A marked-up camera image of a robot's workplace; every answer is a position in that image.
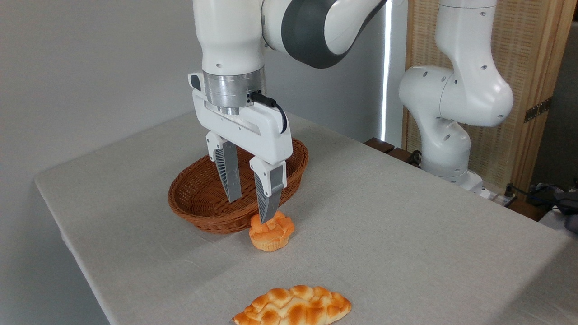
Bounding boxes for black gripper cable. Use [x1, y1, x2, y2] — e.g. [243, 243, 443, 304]
[251, 92, 288, 134]

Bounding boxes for metal screen hinge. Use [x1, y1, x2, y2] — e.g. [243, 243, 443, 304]
[524, 97, 552, 123]

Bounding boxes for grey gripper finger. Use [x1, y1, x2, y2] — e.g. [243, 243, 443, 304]
[206, 132, 243, 203]
[249, 157, 287, 224]

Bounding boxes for white power strip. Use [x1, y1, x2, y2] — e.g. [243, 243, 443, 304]
[489, 191, 518, 208]

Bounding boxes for beige tablecloth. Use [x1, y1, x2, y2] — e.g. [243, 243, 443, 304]
[34, 111, 578, 325]

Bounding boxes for dark brown wooden block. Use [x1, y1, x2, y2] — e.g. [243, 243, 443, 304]
[364, 138, 395, 154]
[387, 148, 420, 166]

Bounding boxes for braided golden bread loaf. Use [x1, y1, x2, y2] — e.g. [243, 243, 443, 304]
[232, 285, 352, 325]

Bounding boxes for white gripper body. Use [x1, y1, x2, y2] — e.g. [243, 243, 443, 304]
[188, 72, 293, 165]

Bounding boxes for black bag with cables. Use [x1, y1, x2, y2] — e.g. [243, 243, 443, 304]
[506, 180, 578, 233]

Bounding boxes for wooden rattan folding screen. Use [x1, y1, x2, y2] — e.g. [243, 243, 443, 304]
[402, 0, 578, 192]

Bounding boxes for orange muffin-shaped bread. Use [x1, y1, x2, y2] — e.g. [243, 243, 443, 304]
[249, 211, 295, 252]

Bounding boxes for brown wicker basket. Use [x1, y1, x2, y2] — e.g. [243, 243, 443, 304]
[168, 138, 309, 234]

